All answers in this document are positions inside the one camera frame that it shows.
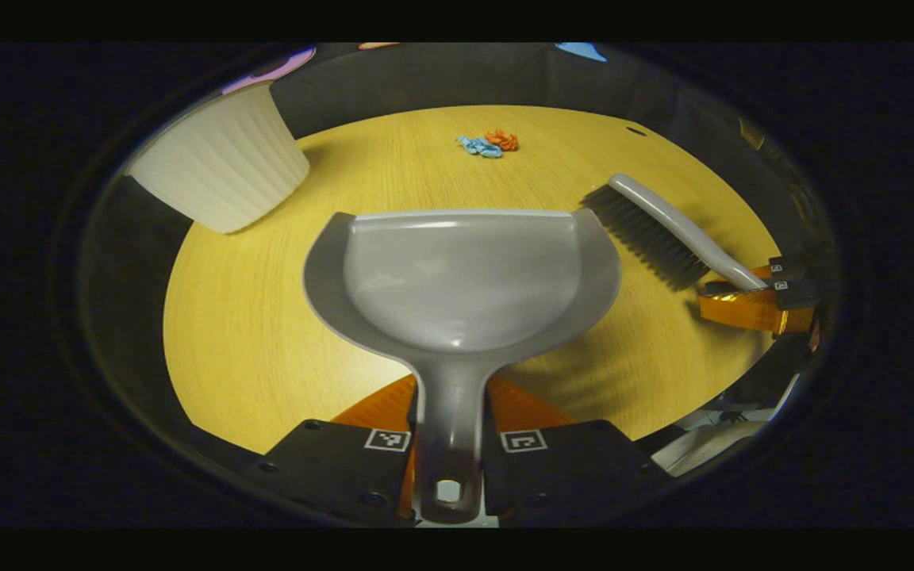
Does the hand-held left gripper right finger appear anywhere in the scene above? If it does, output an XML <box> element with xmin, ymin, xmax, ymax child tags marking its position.
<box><xmin>481</xmin><ymin>373</ymin><xmax>674</xmax><ymax>528</ymax></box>

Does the wooden desktop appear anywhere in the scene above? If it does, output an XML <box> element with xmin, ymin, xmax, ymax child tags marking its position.
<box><xmin>162</xmin><ymin>105</ymin><xmax>783</xmax><ymax>457</ymax></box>

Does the small grey broom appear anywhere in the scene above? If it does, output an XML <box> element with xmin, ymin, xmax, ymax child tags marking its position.
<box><xmin>581</xmin><ymin>173</ymin><xmax>772</xmax><ymax>293</ymax></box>

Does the blue paper scrap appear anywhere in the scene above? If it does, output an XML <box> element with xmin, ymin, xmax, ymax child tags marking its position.
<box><xmin>457</xmin><ymin>135</ymin><xmax>505</xmax><ymax>159</ymax></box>

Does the grey dustpan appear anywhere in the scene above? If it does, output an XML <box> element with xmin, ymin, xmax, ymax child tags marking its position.
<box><xmin>302</xmin><ymin>208</ymin><xmax>623</xmax><ymax>525</ymax></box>

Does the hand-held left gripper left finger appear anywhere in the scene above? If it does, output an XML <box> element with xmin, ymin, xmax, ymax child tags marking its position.
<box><xmin>241</xmin><ymin>373</ymin><xmax>420</xmax><ymax>526</ymax></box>

